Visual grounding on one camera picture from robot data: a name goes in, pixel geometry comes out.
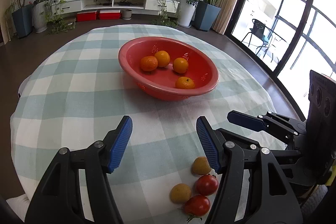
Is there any brown kiwi with stem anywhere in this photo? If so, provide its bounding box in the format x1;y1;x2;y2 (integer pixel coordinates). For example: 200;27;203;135
191;156;212;176

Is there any red tomato with calyx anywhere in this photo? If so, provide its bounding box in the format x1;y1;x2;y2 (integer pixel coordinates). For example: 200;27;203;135
194;174;219;196

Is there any small orange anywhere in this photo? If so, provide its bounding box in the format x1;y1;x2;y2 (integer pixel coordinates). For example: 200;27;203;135
175;77;195;89

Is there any red tomato front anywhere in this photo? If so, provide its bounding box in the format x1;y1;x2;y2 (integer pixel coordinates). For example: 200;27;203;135
182;195;211;223

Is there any dark orange mandarin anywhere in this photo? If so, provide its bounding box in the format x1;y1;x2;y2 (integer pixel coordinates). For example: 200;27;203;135
140;56;158;72

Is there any yellow-orange orange with navel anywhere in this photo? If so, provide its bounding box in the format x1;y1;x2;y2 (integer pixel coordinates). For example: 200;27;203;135
154;51;170;68

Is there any white knit sleeve forearm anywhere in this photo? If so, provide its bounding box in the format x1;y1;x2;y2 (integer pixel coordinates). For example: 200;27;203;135
6;194;30;222

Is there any green white checkered tablecloth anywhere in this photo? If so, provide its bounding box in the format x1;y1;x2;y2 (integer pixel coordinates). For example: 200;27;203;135
10;24;285;223

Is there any red plastic colander bowl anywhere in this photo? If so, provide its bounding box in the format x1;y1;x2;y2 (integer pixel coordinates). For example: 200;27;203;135
118;36;219;101

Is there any black balcony chair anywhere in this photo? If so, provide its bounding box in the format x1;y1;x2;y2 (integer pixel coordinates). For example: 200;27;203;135
241;18;287;62

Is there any red storage box right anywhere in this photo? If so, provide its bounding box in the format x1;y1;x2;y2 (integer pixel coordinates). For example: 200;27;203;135
98;10;121;20

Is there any red storage box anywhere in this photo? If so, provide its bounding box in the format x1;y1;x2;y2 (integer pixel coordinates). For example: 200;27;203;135
76;11;97;22
98;10;121;20

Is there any small grey pot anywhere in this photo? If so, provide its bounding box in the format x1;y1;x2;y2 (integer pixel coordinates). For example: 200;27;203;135
122;9;132;20

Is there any red storage box left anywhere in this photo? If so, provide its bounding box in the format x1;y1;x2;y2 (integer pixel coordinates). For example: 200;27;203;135
76;11;97;22

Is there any trailing plant on console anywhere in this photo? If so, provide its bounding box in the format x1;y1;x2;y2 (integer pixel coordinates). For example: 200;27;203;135
45;0;75;34

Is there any bushy plant in white pot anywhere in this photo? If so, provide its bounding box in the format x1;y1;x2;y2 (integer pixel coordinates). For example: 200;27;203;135
177;0;199;28

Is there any hanging vine plant right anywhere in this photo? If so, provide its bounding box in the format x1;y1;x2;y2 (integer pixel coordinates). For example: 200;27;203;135
152;0;179;28

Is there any white tv console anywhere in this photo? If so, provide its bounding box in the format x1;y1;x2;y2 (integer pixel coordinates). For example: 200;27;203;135
51;0;181;17

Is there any plant in white ribbed pot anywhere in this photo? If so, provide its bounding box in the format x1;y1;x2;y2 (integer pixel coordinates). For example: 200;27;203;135
32;0;49;34

